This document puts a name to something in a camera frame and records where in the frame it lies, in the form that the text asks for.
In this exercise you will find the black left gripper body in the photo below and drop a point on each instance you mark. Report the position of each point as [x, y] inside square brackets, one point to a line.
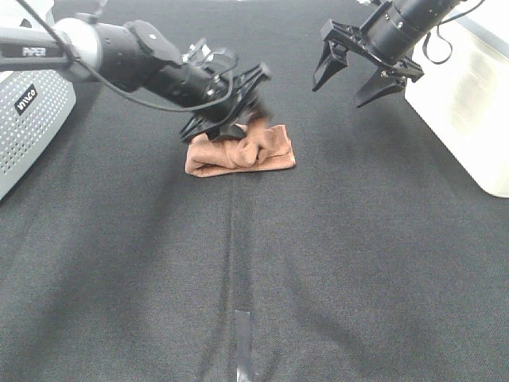
[223, 121]

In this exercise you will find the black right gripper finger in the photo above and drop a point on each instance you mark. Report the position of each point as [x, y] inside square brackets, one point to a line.
[382, 83]
[333, 59]

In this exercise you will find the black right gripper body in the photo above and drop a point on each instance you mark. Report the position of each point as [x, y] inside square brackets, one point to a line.
[354, 40]

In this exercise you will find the brown microfiber towel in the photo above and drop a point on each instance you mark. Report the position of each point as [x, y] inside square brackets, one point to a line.
[263, 149]

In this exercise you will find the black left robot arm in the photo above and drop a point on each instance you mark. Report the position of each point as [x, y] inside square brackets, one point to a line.
[136, 55]

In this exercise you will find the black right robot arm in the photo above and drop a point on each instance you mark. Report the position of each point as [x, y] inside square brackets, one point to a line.
[385, 39]

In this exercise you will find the white plastic storage bin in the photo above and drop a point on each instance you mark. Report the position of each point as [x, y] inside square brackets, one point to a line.
[463, 94]

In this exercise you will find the black table cloth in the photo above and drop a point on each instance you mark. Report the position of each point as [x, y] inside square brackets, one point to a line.
[376, 258]

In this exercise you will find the grey perforated plastic basket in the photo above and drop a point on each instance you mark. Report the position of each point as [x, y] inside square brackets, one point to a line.
[34, 106]

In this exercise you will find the grey tape strip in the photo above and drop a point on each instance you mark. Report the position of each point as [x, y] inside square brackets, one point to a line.
[244, 369]

